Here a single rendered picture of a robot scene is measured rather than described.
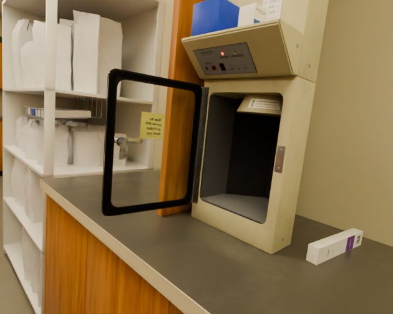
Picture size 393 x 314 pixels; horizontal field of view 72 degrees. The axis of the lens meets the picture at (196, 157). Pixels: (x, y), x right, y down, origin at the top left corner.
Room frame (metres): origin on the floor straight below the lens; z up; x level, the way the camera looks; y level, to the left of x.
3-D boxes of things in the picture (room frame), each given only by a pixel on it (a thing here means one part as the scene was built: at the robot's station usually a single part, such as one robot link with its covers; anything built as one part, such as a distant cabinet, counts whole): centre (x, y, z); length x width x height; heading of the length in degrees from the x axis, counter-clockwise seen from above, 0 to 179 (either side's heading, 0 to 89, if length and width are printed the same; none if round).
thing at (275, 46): (0.76, -0.07, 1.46); 0.32 x 0.12 x 0.10; 45
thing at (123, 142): (0.73, 0.20, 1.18); 0.02 x 0.02 x 0.06; 38
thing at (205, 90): (0.90, 0.00, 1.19); 0.03 x 0.02 x 0.39; 45
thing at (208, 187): (0.89, -0.20, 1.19); 0.26 x 0.24 x 0.35; 45
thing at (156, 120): (0.81, 0.12, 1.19); 0.30 x 0.01 x 0.40; 128
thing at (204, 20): (0.82, -0.02, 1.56); 0.10 x 0.10 x 0.09; 45
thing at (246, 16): (0.73, -0.11, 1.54); 0.05 x 0.05 x 0.06; 41
